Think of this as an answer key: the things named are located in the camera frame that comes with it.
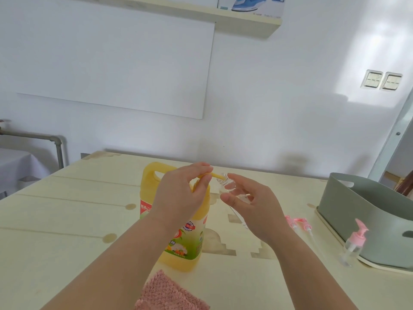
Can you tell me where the person's left hand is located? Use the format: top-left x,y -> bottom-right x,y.
151,162 -> 214,231

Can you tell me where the person's right hand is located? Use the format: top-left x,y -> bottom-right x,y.
220,173 -> 287,248

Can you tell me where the yellow detergent jug with pump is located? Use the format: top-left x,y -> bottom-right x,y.
139,161 -> 228,272

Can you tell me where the small clear plastic bottle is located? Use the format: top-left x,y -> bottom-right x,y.
216,172 -> 252,230
338,239 -> 362,268

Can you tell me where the pink textured cloth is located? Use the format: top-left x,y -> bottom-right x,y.
134,269 -> 211,310

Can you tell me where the grey-green plastic basket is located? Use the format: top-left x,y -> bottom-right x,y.
317,172 -> 413,268

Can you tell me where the person's right forearm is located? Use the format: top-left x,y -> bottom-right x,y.
268,234 -> 359,310

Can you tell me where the person's left forearm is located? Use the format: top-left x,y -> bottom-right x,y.
40,219 -> 185,310

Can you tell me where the white iron packaging box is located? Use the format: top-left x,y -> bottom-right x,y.
216,0 -> 286,20

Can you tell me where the grey metal pipe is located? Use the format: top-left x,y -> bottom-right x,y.
0,130 -> 65,170

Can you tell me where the dark wooden chair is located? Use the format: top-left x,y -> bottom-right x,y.
395,169 -> 413,200

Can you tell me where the white tablecloth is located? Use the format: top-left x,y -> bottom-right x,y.
0,148 -> 51,194

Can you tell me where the white door frame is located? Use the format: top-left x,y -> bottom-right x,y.
367,90 -> 413,183

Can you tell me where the white wall board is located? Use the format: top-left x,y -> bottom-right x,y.
16,0 -> 216,120

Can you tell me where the white wall switch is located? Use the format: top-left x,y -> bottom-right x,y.
380,71 -> 403,91
361,69 -> 384,90

